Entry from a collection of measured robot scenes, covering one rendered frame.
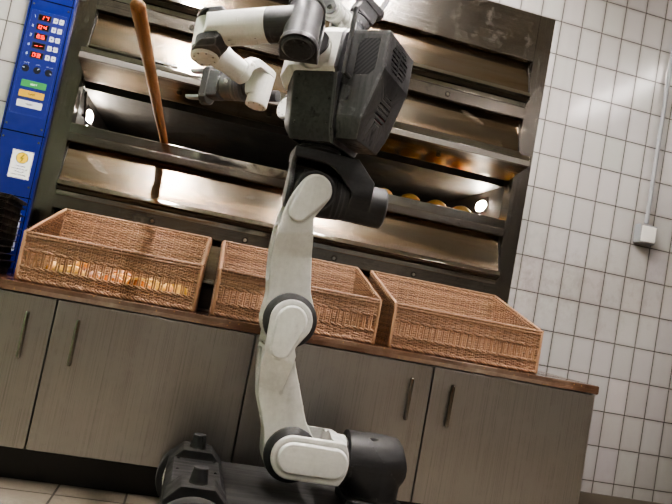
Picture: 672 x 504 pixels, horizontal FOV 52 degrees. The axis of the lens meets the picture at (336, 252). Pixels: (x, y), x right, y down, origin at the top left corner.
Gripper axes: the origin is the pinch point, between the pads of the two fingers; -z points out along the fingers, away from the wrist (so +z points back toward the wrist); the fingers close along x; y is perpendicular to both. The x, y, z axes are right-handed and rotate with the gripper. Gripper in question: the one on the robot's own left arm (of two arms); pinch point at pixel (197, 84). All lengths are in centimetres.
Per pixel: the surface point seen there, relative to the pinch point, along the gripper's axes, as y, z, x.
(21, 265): -17, -37, 65
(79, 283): -7, -23, 67
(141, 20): -66, 35, 11
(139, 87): 32, -52, -9
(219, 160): 53, -24, 12
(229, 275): 19, 13, 56
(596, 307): 152, 117, 39
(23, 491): -16, -18, 128
